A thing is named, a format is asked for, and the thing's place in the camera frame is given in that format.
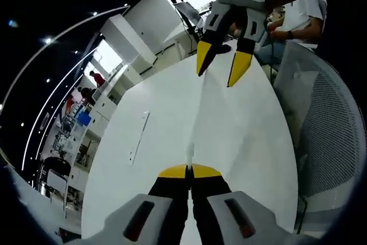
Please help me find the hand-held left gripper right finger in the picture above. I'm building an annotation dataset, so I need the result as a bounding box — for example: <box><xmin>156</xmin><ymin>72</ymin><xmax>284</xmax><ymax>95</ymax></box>
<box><xmin>190</xmin><ymin>163</ymin><xmax>304</xmax><ymax>245</ymax></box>

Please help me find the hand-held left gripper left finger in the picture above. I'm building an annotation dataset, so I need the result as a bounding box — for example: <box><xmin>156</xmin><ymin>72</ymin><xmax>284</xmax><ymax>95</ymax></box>
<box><xmin>85</xmin><ymin>164</ymin><xmax>190</xmax><ymax>245</ymax></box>

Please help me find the transparent food packaging bag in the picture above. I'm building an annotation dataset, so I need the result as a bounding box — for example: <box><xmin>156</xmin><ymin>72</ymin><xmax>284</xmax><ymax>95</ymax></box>
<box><xmin>185</xmin><ymin>72</ymin><xmax>209</xmax><ymax>173</ymax></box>

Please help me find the black tripod stand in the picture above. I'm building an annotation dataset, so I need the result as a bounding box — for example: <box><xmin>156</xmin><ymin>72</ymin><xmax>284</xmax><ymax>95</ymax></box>
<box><xmin>154</xmin><ymin>0</ymin><xmax>207</xmax><ymax>45</ymax></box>

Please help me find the black oval device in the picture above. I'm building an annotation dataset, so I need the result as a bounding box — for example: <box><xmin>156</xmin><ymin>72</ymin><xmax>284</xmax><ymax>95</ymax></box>
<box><xmin>214</xmin><ymin>43</ymin><xmax>232</xmax><ymax>55</ymax></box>

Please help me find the grey laptop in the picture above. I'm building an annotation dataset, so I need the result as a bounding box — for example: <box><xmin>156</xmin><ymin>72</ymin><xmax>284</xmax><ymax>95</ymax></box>
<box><xmin>173</xmin><ymin>1</ymin><xmax>205</xmax><ymax>25</ymax></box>

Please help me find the white square pillar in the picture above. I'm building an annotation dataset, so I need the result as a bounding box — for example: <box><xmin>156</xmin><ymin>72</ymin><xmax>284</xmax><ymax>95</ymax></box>
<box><xmin>100</xmin><ymin>0</ymin><xmax>184</xmax><ymax>78</ymax></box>

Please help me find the white office desk row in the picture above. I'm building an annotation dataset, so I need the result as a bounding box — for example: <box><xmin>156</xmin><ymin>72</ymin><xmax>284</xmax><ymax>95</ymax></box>
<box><xmin>67</xmin><ymin>64</ymin><xmax>144</xmax><ymax>191</ymax></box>

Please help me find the blue storage box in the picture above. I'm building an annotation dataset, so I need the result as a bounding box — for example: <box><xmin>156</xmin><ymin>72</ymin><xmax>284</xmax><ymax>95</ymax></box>
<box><xmin>77</xmin><ymin>112</ymin><xmax>91</xmax><ymax>126</ymax></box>

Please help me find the white mesh office chair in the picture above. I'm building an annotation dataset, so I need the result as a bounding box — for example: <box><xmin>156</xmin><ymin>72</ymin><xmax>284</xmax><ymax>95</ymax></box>
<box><xmin>272</xmin><ymin>40</ymin><xmax>367</xmax><ymax>230</ymax></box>

